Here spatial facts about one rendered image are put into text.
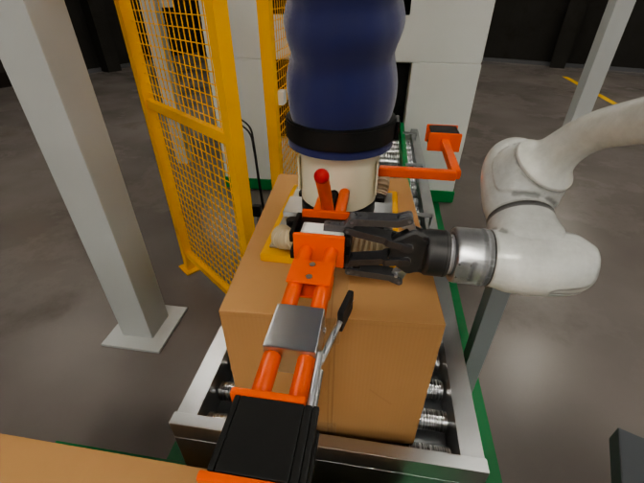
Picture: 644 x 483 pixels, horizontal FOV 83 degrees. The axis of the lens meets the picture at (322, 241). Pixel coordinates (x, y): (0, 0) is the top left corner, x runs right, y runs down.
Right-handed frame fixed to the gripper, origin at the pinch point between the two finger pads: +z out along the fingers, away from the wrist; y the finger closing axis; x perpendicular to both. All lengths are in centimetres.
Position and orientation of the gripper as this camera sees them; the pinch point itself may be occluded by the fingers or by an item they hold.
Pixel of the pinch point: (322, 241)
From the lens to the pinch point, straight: 60.7
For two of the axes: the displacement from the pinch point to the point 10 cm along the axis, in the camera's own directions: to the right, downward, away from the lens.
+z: -9.9, -1.0, 1.2
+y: -0.1, 8.2, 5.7
